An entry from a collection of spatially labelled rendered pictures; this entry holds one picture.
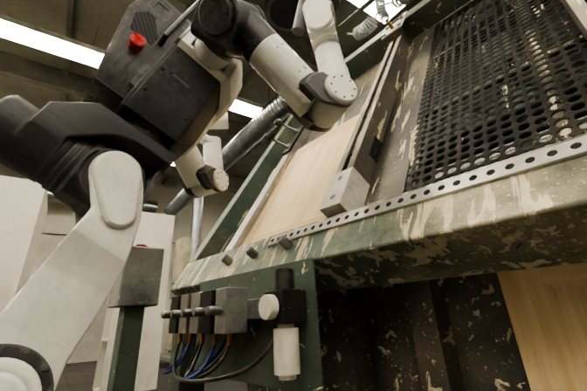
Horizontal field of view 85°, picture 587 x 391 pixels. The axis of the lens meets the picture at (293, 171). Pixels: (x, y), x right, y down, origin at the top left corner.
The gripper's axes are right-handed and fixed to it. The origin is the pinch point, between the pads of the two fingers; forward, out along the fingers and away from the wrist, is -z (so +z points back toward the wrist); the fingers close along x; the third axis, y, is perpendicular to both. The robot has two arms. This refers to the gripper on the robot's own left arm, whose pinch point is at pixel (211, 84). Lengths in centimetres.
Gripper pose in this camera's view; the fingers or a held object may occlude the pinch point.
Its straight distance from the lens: 146.1
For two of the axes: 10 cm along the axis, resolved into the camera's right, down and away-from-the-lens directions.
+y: -3.0, -5.6, -7.7
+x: 9.4, -3.0, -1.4
